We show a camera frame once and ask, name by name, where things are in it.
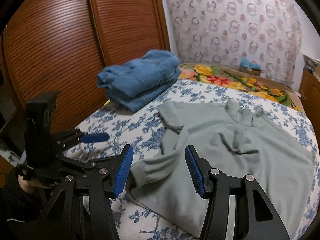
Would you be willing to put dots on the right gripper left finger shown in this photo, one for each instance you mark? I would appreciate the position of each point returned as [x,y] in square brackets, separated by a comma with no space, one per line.
[80,206]

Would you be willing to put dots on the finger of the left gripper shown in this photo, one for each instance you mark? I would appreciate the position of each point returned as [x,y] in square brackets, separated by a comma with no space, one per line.
[87,137]
[69,166]

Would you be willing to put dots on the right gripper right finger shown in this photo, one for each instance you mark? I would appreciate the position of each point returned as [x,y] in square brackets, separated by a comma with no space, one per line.
[255,215]

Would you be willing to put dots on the grey-green shorts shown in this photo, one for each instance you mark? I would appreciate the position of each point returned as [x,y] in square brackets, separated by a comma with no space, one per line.
[237,142]

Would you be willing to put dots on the person's left hand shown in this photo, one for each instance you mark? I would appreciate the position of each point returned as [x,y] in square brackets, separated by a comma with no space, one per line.
[29,186]

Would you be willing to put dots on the blue floral bed sheet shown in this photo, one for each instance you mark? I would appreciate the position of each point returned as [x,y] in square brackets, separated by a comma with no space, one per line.
[144,131]

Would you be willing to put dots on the folded blue jeans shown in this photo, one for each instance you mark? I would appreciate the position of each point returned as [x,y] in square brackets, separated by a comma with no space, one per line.
[137,82]

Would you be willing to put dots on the brown louvered wardrobe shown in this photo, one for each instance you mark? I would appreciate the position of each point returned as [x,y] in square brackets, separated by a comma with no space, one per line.
[61,45]

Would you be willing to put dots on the colourful flower blanket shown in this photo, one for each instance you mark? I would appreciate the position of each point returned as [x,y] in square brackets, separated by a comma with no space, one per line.
[255,85]

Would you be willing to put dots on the cardboard box with blue bag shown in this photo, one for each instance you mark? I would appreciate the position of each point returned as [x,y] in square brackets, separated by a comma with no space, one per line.
[249,67]

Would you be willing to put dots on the wooden sideboard cabinet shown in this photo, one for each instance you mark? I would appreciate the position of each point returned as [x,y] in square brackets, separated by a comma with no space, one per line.
[309,90]

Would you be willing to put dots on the circle patterned curtain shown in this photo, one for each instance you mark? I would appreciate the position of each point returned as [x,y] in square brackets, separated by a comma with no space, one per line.
[267,33]

